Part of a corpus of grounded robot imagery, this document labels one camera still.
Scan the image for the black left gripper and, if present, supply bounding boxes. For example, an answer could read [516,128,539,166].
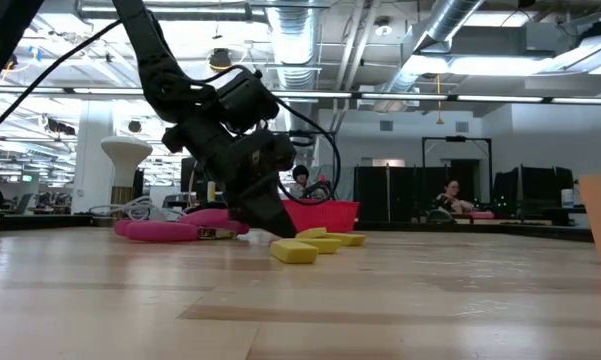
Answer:
[162,115,299,240]

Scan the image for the yellow rectangular eraser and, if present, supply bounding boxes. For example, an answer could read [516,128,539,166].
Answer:
[269,239,320,265]
[299,237,343,255]

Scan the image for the red handled pliers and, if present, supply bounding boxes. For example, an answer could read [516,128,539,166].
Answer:
[112,218,240,244]
[179,208,251,236]

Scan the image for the red plastic mesh basket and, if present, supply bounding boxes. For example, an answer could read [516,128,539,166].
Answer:
[282,198,361,235]

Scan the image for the person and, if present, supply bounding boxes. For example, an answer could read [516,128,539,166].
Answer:
[290,163,331,201]
[432,179,476,217]

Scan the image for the black computer monitor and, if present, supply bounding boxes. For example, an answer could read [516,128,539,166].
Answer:
[180,157,216,205]

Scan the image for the black partition panel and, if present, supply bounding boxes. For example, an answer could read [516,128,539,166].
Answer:
[492,164,576,225]
[353,164,492,224]

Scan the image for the white mushroom lamp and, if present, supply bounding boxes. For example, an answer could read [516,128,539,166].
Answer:
[100,135,154,207]

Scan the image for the black ceiling device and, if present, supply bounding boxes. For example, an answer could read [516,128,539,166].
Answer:
[208,47,234,74]

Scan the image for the long ceiling light strip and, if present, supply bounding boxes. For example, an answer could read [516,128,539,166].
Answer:
[0,85,601,106]

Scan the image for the white building column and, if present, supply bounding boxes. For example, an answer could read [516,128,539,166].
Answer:
[71,99,117,215]

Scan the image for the grey ceiling pipe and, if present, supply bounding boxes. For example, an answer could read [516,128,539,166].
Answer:
[74,0,269,24]

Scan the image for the bright ceiling light panel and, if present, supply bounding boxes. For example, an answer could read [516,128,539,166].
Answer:
[400,53,554,78]

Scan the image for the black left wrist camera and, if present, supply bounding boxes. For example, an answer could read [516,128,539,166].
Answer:
[218,67,281,135]

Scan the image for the white coiled lamp cable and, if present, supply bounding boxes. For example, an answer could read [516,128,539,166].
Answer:
[87,195,187,223]

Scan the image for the silver ventilation duct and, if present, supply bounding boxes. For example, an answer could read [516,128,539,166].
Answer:
[379,0,486,96]
[265,0,327,166]

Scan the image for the yellow hanging cord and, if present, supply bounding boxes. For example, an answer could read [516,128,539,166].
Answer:
[433,73,445,127]

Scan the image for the black gantry frame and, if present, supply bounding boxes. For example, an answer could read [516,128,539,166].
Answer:
[421,135,494,201]

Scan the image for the black aluminium table frame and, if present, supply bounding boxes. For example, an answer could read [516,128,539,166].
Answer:
[0,212,595,244]

